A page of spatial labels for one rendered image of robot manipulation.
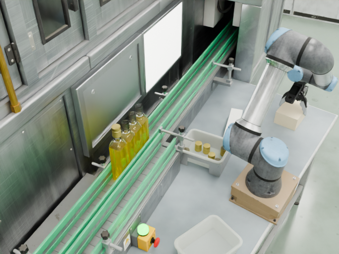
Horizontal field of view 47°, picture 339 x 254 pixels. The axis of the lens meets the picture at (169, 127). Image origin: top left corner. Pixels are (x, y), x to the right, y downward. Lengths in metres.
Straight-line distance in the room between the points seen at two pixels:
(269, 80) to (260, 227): 0.60
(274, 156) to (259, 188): 0.18
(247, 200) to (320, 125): 0.74
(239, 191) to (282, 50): 0.60
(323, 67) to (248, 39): 0.83
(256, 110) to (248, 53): 0.85
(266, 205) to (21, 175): 0.94
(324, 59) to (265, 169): 0.47
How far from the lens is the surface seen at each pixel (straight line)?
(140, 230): 1.54
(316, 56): 1.55
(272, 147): 1.56
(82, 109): 1.48
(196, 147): 1.92
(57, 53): 1.38
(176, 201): 1.75
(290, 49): 1.56
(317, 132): 2.21
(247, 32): 2.33
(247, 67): 2.43
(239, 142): 1.58
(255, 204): 1.70
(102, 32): 1.54
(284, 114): 2.15
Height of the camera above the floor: 2.11
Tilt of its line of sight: 40 degrees down
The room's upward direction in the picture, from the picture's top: straight up
